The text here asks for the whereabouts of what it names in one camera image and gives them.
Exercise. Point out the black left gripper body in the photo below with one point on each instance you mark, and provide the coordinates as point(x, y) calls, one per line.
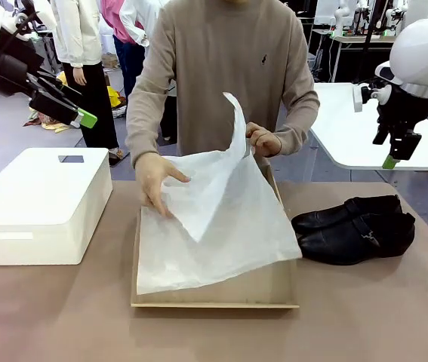
point(11, 73)

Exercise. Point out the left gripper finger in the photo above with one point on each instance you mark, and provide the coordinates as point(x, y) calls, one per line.
point(62, 111)
point(60, 87)

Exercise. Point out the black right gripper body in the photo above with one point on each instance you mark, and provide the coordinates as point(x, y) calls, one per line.
point(406, 111)

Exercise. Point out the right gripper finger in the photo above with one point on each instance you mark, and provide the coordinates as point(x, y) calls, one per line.
point(404, 145)
point(379, 135)

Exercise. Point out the white tissue paper sheet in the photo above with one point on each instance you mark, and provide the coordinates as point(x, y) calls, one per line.
point(221, 218)

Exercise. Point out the tan cardboard shoe box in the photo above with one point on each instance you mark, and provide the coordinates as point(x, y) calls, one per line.
point(213, 296)

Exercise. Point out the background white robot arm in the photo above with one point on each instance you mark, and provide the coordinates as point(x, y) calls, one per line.
point(343, 17)

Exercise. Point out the person's left forearm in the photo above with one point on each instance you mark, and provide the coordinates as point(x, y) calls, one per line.
point(296, 120)

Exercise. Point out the person's right forearm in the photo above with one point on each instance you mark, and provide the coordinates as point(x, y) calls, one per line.
point(142, 120)

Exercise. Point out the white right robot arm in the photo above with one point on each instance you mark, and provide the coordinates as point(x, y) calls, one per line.
point(421, 53)

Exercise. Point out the white plastic storage box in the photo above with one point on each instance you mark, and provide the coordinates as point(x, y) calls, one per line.
point(36, 203)

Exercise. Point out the person's right hand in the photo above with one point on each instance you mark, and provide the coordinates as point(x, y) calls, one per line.
point(153, 177)

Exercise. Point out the person's left hand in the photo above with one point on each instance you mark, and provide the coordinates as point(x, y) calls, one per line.
point(264, 141)

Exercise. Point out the patterned cloth pile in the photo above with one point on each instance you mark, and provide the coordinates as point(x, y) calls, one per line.
point(45, 120)

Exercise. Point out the white side table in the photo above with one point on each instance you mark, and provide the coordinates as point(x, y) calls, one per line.
point(353, 124)

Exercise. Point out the yellow cloth on floor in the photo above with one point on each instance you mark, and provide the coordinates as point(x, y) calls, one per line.
point(114, 96)

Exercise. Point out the person in beige sweater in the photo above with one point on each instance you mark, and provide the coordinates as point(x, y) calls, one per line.
point(228, 64)

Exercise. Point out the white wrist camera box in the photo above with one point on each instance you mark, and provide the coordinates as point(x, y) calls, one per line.
point(361, 98)

